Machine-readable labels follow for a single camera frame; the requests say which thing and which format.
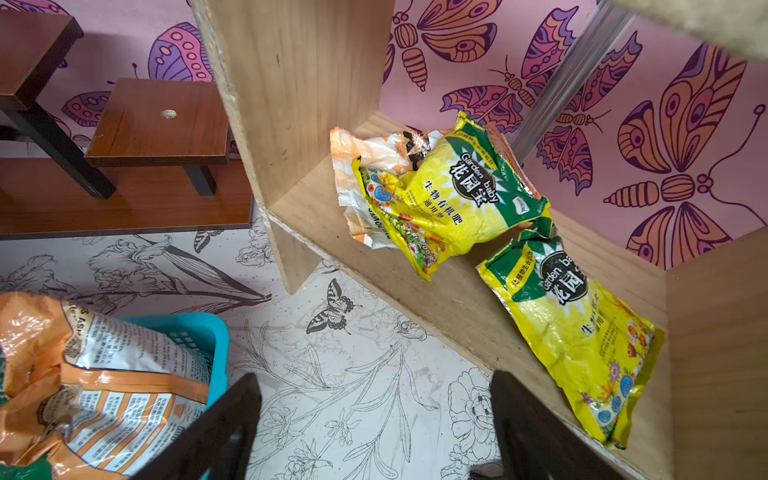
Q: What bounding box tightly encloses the wooden two-tier shelf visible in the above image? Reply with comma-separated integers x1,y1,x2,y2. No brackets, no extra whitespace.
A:
193,1,767,479

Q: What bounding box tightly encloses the teal plastic basket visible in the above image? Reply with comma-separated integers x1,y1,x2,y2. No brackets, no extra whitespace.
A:
116,311,231,480

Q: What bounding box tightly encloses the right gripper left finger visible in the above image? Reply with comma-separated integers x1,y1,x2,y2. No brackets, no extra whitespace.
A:
132,373,262,480

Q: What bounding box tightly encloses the brown stepped plant stand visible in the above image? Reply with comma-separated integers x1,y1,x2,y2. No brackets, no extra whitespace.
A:
1,10,253,239

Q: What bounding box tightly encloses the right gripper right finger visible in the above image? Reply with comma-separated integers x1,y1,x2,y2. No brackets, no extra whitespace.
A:
489,370,621,479

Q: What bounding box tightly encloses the orange white fertilizer bag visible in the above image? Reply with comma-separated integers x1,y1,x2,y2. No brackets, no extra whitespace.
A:
1,293,211,479

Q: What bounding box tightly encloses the orange white bag on shelf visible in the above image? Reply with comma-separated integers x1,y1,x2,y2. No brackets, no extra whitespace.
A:
330,128,444,249

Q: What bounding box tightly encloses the yellow fertilizer bag upper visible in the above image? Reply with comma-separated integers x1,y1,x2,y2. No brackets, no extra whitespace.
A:
374,112,551,281

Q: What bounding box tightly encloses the yellow fertilizer bag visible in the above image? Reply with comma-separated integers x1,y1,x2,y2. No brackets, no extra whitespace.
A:
374,112,551,281
477,230,665,449

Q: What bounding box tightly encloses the yellow fertilizer bag lower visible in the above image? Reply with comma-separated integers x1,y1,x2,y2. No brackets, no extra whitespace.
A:
477,230,665,449

